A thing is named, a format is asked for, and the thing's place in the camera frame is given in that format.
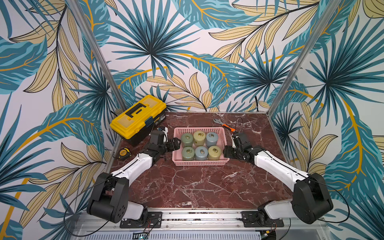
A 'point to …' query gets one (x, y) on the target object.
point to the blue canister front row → (201, 153)
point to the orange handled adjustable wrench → (227, 127)
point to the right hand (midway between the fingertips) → (228, 151)
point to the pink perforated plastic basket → (222, 141)
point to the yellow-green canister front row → (214, 153)
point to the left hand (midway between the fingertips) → (175, 143)
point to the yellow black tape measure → (124, 153)
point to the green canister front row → (188, 153)
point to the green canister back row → (187, 140)
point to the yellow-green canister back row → (199, 137)
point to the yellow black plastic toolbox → (137, 122)
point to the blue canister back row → (211, 139)
